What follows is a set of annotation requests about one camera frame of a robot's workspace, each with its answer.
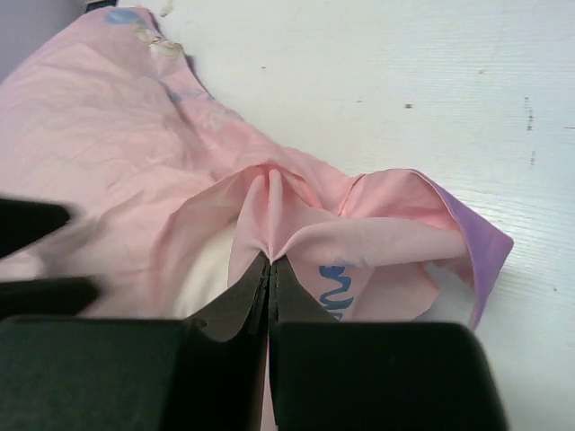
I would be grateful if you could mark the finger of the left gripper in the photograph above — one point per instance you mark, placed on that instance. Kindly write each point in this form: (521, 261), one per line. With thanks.
(47, 296)
(24, 222)

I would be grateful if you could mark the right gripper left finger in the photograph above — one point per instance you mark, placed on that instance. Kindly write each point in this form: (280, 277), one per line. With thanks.
(204, 372)

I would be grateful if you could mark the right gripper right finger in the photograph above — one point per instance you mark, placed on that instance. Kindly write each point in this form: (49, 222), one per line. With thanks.
(331, 375)

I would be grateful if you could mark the white pillow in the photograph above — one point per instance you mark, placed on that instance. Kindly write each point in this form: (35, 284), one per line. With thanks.
(207, 275)

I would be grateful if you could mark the pink and purple Frozen pillowcase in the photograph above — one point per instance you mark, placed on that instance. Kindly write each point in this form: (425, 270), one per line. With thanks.
(108, 118)

